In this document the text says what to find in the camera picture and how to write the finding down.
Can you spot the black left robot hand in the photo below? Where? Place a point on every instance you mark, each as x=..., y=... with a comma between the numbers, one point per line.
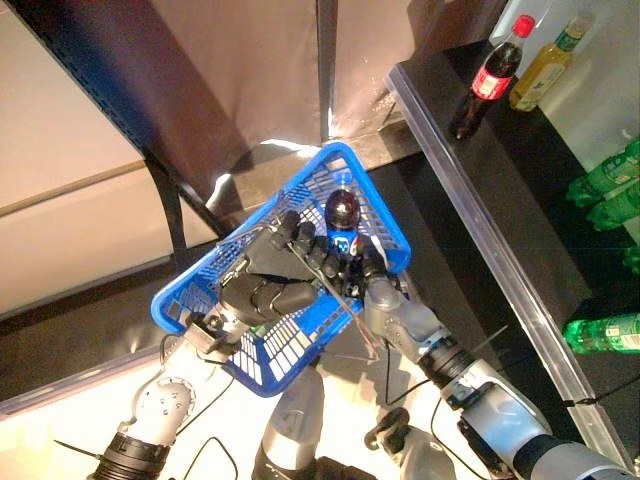
x=270, y=260

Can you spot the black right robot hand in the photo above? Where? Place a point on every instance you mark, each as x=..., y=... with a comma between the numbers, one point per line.
x=370, y=270

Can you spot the pepsi cola bottle blue cap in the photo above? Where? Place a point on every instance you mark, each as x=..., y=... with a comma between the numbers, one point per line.
x=342, y=210

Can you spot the blue plastic shopping basket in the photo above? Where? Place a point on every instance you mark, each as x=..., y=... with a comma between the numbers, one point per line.
x=167, y=302

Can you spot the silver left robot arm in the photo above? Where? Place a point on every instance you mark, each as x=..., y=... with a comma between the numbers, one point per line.
x=165, y=405

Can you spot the black shelf base board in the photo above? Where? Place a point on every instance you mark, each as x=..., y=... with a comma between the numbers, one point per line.
x=450, y=300

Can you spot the dark side plinth beam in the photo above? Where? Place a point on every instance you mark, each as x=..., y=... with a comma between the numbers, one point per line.
x=380, y=145

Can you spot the silver left robot leg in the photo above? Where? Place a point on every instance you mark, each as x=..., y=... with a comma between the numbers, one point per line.
x=292, y=415

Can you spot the silver robot leg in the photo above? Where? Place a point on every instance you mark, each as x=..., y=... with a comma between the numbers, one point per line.
x=292, y=415
x=425, y=455

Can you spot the black robot foot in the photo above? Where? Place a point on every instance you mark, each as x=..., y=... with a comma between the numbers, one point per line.
x=387, y=430

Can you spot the silver right robot leg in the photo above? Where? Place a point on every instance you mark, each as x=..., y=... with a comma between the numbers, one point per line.
x=425, y=455

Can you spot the coca-cola bottle red cap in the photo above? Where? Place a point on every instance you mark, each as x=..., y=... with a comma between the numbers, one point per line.
x=492, y=82

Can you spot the yellow tea bottle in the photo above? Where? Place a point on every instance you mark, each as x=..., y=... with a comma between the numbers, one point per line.
x=540, y=75

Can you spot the dark blue metal upright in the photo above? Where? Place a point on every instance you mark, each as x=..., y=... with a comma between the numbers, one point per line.
x=85, y=65

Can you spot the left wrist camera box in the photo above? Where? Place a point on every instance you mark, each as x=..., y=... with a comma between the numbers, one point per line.
x=207, y=340

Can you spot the black shelf board clear rail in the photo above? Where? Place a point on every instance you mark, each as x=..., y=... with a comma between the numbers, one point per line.
x=500, y=200

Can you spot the black low shelf with rail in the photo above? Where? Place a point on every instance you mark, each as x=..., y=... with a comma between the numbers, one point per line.
x=75, y=325

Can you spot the black metal frame bar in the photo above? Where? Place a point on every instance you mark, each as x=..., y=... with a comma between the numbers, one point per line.
x=326, y=60

